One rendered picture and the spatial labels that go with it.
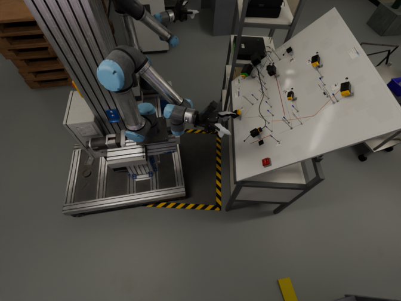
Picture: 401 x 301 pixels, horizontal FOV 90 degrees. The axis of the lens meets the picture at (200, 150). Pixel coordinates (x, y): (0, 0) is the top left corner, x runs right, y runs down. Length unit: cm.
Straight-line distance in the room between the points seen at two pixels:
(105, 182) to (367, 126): 230
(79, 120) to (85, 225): 136
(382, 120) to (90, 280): 260
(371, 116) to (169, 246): 200
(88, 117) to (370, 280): 298
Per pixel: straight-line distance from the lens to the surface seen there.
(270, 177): 179
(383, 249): 310
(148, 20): 159
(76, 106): 174
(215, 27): 485
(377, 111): 143
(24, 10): 388
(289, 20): 224
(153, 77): 108
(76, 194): 257
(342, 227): 290
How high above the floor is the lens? 232
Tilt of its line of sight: 58 degrees down
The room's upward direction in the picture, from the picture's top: 3 degrees clockwise
